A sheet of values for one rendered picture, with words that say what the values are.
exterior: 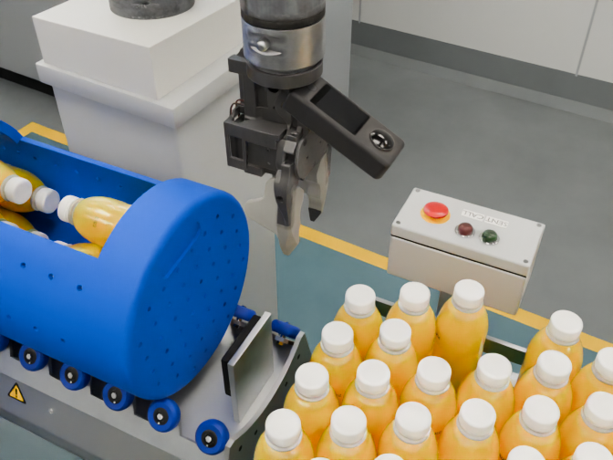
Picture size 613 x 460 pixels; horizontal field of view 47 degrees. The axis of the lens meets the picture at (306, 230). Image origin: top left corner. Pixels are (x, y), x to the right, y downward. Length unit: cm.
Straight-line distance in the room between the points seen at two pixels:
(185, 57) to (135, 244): 51
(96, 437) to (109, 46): 62
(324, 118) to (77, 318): 39
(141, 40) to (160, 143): 19
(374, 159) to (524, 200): 233
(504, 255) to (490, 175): 206
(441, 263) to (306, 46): 50
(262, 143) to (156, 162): 65
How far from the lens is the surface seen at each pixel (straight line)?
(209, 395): 103
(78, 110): 139
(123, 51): 122
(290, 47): 62
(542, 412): 83
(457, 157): 313
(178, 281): 87
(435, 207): 103
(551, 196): 301
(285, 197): 68
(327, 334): 86
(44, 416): 114
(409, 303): 91
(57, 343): 91
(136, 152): 134
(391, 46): 385
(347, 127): 64
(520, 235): 103
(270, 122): 68
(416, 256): 103
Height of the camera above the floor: 175
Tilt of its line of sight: 41 degrees down
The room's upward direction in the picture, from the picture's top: straight up
